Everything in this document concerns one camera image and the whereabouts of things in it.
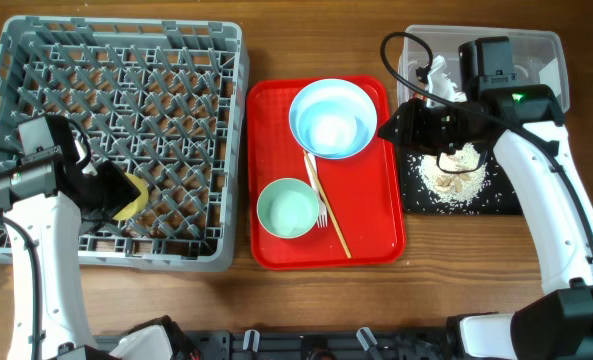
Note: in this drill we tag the white napkin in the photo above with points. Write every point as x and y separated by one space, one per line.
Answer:
452 91

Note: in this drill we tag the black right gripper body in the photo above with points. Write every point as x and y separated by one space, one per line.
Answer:
435 130

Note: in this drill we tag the black rectangular tray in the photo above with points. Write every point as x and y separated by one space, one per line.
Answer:
496 198

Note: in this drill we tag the clear plastic bin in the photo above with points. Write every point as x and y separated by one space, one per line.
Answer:
537 56

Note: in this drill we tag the white plastic fork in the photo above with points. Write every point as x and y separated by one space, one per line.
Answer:
318 200

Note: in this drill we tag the wooden chopstick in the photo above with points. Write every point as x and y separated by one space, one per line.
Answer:
330 211

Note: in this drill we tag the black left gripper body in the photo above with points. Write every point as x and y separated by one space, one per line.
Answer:
114 192

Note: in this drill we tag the pile of rice scraps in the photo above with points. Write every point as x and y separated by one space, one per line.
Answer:
453 180

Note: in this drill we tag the yellow plastic cup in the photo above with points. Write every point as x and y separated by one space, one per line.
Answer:
138 204

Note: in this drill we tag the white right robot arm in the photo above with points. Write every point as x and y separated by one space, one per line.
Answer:
523 127

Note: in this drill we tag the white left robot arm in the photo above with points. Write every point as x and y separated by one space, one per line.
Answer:
52 197

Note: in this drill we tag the light green bowl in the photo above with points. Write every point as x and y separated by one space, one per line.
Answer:
287 208

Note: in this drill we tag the large light blue plate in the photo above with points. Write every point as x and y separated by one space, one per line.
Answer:
331 89

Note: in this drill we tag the small light blue bowl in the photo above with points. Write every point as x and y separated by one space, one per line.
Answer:
333 129

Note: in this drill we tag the grey plastic dishwasher rack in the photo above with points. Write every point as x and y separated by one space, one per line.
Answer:
164 100

